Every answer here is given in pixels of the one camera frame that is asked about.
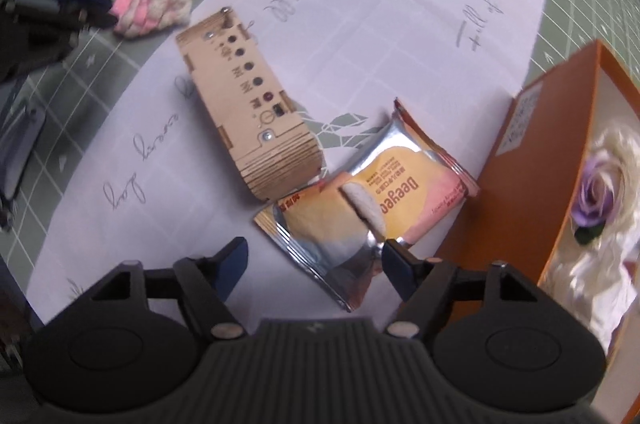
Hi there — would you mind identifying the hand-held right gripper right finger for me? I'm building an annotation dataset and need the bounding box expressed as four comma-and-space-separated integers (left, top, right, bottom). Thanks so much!
382, 238, 543, 340

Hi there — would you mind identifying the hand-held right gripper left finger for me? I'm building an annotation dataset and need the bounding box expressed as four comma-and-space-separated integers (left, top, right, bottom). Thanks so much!
90, 237, 249, 340

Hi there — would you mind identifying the orange snack packet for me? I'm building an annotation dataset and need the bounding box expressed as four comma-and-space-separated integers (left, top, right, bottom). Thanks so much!
253, 98, 481, 312

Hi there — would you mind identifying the orange cardboard box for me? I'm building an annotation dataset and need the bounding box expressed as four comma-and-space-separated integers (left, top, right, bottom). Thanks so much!
435, 40, 640, 424

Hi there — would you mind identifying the plastic flower bouquet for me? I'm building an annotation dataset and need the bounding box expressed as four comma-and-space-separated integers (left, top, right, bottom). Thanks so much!
570, 117, 640, 250

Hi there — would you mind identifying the wooden radio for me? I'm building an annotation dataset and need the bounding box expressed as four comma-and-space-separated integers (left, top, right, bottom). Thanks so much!
175, 7, 326, 201

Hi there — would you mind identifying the green and white tablecloth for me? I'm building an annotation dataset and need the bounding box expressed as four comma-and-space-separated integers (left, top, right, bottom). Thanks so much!
0, 0, 640, 325

